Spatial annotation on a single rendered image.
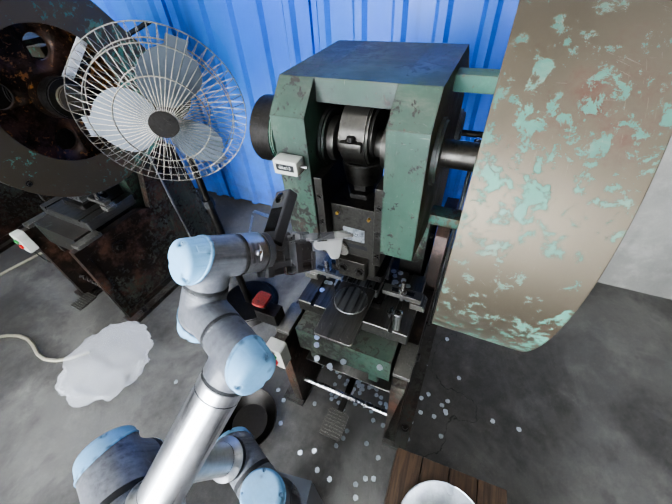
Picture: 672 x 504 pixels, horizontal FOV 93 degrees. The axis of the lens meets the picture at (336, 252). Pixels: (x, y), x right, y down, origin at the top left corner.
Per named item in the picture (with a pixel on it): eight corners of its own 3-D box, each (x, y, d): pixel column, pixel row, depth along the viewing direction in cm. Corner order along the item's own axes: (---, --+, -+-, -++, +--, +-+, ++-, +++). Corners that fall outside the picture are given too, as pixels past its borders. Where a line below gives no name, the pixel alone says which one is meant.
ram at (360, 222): (370, 287, 106) (372, 217, 86) (330, 275, 111) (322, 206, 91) (386, 253, 117) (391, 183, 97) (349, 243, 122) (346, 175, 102)
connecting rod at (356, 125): (370, 234, 94) (373, 116, 70) (332, 225, 98) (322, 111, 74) (391, 196, 107) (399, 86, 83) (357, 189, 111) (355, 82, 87)
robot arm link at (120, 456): (251, 493, 97) (68, 548, 52) (227, 453, 105) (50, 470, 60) (278, 459, 99) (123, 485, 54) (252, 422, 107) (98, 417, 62)
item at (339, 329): (351, 365, 112) (350, 346, 103) (316, 351, 117) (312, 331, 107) (375, 310, 128) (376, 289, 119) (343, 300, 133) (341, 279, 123)
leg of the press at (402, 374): (404, 454, 148) (435, 363, 85) (380, 443, 152) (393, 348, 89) (442, 304, 206) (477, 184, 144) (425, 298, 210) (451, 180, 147)
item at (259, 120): (293, 188, 96) (279, 112, 80) (261, 181, 99) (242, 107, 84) (325, 153, 110) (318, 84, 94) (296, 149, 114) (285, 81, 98)
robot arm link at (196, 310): (194, 365, 52) (204, 311, 48) (167, 323, 58) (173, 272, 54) (237, 349, 58) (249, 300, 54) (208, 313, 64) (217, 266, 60)
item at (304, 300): (406, 345, 117) (407, 336, 113) (299, 308, 132) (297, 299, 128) (425, 286, 136) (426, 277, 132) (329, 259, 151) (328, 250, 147)
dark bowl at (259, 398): (257, 468, 147) (254, 464, 142) (207, 439, 157) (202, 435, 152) (290, 405, 166) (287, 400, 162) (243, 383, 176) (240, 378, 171)
